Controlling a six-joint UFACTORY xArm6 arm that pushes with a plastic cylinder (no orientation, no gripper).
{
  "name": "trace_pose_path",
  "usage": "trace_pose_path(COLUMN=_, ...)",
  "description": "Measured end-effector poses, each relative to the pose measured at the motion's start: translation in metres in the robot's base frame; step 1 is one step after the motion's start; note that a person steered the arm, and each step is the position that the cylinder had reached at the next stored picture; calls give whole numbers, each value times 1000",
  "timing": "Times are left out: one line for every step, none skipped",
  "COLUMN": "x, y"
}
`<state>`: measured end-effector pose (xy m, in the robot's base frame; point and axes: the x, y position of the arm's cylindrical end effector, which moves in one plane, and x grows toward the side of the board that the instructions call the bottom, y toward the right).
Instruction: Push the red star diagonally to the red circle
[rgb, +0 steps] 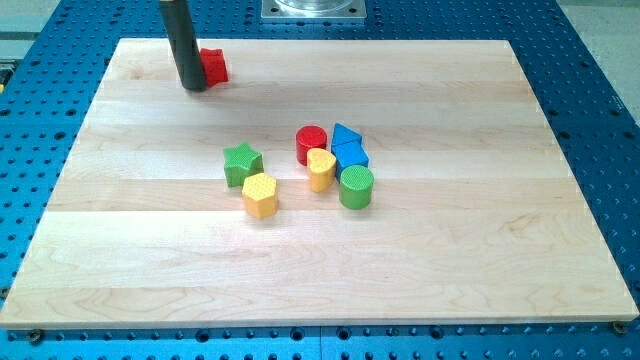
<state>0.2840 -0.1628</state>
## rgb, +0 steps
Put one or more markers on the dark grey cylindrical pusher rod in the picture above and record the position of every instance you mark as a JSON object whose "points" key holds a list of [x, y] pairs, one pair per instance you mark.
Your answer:
{"points": [[180, 31]]}

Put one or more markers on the red star block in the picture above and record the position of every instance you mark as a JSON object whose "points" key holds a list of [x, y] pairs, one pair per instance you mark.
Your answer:
{"points": [[214, 66]]}

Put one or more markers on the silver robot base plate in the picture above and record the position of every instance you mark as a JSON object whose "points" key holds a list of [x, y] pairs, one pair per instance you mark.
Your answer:
{"points": [[313, 9]]}

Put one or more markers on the red cylinder block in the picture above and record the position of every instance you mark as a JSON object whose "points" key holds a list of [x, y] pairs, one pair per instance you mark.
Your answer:
{"points": [[308, 137]]}

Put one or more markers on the blue triangle block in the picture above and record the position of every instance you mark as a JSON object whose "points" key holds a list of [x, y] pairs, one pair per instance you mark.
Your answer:
{"points": [[343, 135]]}

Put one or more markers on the yellow hexagon block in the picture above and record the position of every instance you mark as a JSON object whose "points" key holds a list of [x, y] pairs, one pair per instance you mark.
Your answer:
{"points": [[259, 193]]}

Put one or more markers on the green star block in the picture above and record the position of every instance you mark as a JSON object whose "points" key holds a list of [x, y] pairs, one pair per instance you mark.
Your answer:
{"points": [[241, 162]]}

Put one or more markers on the blue cube block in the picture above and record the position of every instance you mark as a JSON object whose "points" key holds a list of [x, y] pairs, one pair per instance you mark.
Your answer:
{"points": [[349, 154]]}

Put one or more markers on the light wooden board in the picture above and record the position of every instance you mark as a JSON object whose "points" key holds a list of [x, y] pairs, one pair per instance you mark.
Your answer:
{"points": [[475, 215]]}

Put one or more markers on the green cylinder block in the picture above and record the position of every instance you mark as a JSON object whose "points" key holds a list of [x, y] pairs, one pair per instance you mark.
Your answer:
{"points": [[356, 185]]}

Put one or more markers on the blue perforated metal table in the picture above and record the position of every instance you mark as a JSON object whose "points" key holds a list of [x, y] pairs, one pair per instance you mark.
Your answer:
{"points": [[51, 90]]}

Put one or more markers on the yellow heart block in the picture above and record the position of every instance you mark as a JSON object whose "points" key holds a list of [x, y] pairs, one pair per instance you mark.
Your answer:
{"points": [[321, 167]]}

